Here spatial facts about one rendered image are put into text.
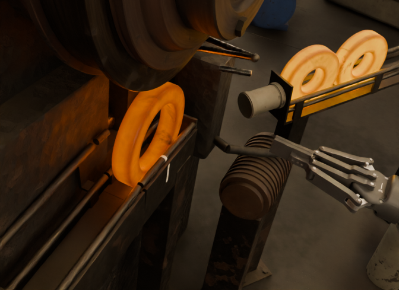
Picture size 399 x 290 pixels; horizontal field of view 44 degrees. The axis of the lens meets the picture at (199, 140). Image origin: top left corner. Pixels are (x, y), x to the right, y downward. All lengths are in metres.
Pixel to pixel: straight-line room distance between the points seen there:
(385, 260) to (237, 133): 0.82
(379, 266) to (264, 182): 0.67
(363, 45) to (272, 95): 0.25
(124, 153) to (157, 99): 0.09
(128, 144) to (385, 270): 1.12
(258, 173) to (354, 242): 0.77
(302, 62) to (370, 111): 1.45
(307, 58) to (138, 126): 0.49
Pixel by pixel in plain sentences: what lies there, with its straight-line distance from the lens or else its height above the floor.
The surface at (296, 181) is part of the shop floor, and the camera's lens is 1.96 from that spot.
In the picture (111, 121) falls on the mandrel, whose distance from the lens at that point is 0.86.
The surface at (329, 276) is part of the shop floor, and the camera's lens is 1.70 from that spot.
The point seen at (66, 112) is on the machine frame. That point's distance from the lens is 0.70.
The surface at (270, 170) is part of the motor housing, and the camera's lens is 1.15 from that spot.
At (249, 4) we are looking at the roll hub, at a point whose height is 1.01.
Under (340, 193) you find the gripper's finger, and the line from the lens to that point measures 0.83.
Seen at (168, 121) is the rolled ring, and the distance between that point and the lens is 0.87.
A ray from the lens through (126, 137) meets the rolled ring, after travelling 0.74.
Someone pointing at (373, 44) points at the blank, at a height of 0.77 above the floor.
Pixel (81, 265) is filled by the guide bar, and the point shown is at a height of 0.69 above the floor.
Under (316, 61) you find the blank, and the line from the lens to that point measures 1.13.
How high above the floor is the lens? 1.26
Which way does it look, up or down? 38 degrees down
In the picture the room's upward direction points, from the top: 10 degrees clockwise
